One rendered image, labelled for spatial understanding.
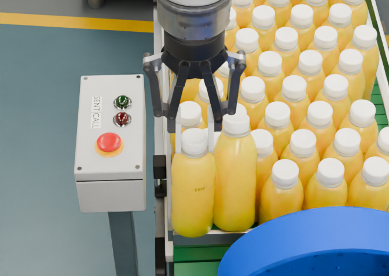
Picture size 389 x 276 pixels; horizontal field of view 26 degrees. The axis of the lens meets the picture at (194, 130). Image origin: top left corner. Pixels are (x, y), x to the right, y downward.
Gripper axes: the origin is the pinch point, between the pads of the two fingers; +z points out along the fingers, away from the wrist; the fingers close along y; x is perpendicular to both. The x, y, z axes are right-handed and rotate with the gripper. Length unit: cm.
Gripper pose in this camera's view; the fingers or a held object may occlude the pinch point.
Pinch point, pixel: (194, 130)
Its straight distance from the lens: 117.4
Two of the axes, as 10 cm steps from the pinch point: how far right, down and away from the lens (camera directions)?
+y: 10.0, -0.3, 0.2
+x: -0.3, -7.5, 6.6
